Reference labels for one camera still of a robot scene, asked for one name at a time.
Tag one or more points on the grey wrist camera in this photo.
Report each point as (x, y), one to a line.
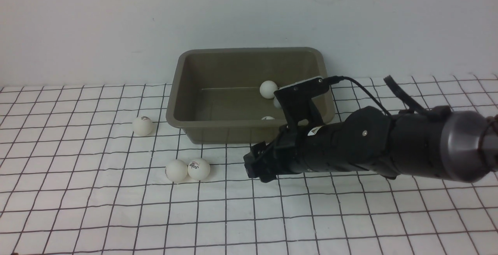
(296, 102)

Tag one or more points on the white black grid tablecloth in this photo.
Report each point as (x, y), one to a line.
(75, 180)

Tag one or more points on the white ping-pong ball plain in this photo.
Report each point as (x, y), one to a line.
(176, 171)

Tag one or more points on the white ping-pong ball red logo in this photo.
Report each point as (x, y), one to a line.
(198, 169)

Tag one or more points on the olive green plastic bin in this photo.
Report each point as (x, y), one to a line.
(215, 95)

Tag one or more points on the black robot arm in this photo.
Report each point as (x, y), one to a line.
(457, 146)

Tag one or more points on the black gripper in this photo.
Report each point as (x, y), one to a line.
(357, 144)

